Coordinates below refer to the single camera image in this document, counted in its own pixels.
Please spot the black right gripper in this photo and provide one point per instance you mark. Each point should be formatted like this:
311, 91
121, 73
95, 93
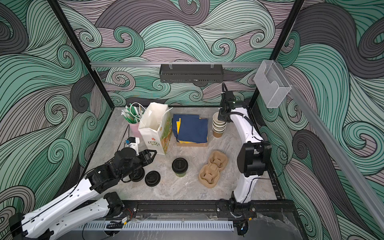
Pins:
221, 116

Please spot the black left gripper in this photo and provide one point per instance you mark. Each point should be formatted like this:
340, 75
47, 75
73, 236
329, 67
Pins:
145, 156

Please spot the black coffee cup lid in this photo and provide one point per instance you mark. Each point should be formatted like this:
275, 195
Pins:
137, 175

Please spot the green paper coffee cup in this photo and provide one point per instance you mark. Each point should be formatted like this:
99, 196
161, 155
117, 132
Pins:
180, 175

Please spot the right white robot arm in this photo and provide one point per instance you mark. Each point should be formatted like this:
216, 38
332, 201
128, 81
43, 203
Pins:
255, 153

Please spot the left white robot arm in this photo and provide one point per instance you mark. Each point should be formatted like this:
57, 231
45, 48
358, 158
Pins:
63, 214

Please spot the white paper takeout bag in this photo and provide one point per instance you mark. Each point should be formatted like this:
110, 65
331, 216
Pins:
156, 127

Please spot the stack of paper cups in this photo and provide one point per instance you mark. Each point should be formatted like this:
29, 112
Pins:
218, 126

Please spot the pink straw holder cup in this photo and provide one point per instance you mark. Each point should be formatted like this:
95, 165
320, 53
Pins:
134, 128

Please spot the dark blue napkin stack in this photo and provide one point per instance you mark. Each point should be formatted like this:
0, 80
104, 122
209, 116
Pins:
190, 128

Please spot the bundle of wrapped straws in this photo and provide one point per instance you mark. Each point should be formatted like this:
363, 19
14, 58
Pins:
133, 113

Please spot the brown pulp cup carrier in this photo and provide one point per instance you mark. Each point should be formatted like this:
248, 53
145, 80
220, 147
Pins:
209, 175

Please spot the clear acrylic wall holder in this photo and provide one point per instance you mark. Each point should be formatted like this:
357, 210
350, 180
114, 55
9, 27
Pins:
273, 83

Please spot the grey aluminium rail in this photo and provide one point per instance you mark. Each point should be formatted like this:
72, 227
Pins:
139, 64

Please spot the black wall-mounted tray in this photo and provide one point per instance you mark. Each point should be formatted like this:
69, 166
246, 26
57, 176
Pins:
191, 74

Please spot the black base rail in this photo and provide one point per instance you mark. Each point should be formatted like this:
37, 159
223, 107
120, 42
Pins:
208, 206

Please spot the black enclosure corner post right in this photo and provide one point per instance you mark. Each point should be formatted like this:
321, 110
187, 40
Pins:
287, 27

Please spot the black enclosure corner post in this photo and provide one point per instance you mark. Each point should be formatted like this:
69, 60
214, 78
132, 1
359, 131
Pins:
82, 54
287, 27

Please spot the black enclosure corner post left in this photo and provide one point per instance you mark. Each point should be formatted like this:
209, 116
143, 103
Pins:
82, 54

